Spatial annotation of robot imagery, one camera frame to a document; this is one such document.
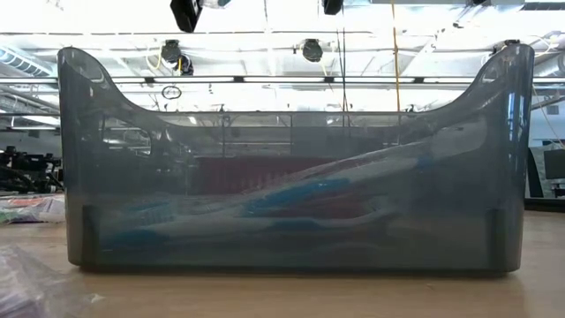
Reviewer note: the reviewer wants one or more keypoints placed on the green toothbrush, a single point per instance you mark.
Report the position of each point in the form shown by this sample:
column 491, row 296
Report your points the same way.
column 216, row 3
column 9, row 216

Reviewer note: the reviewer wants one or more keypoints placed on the black monitor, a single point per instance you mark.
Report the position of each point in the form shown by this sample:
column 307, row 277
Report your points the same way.
column 555, row 165

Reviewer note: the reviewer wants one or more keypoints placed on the small white scrap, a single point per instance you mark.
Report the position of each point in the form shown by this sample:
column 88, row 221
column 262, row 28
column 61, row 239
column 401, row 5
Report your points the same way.
column 96, row 299

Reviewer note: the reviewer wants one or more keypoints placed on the black leaning panel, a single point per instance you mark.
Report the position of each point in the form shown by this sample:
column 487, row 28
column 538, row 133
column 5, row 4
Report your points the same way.
column 534, row 174

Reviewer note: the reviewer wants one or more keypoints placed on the long ceiling light strip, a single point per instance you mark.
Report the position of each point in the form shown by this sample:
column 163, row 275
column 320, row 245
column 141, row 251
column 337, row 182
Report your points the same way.
column 282, row 80

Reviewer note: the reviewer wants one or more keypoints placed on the black background equipment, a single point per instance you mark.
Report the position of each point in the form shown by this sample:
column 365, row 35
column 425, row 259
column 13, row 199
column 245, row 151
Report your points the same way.
column 26, row 174

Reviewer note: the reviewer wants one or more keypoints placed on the blue toothbrush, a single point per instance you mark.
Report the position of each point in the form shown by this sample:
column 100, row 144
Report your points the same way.
column 152, row 214
column 198, row 227
column 291, row 196
column 388, row 159

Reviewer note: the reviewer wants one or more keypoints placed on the black ceiling device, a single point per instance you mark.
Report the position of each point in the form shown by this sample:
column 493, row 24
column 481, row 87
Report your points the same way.
column 171, row 50
column 312, row 50

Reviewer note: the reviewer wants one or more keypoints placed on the clear plastic bag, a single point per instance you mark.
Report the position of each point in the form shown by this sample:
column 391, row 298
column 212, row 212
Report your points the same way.
column 26, row 287
column 26, row 203

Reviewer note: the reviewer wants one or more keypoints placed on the white carded toothbrush package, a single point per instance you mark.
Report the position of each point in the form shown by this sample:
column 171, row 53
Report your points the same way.
column 54, row 209

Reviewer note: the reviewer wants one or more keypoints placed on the grey translucent plastic bin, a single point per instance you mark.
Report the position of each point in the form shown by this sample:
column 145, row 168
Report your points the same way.
column 75, row 176

